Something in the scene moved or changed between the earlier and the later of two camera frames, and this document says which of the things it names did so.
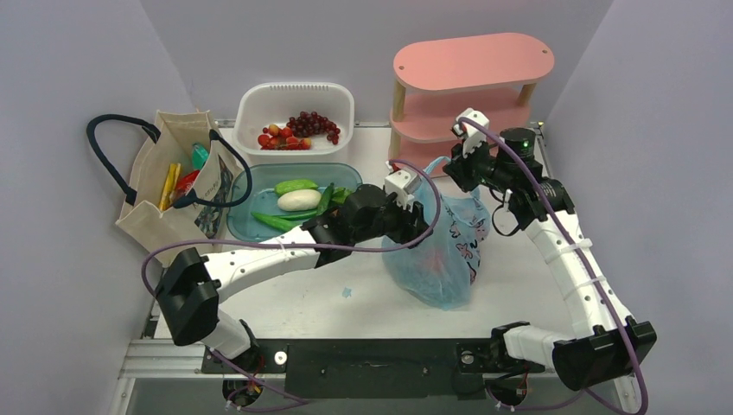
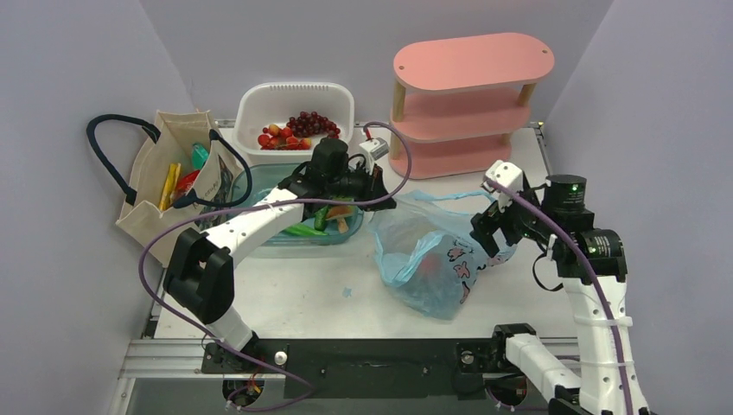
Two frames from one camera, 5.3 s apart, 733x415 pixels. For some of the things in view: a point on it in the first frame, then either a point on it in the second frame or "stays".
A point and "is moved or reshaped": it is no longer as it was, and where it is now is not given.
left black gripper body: (391, 222) to (359, 185)
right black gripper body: (481, 168) to (520, 217)
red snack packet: (185, 181) stays
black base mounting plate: (394, 369) stays
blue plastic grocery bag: (439, 271) is moved or reshaped
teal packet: (200, 156) stays
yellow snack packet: (170, 187) stays
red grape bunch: (310, 124) stays
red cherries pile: (281, 138) stays
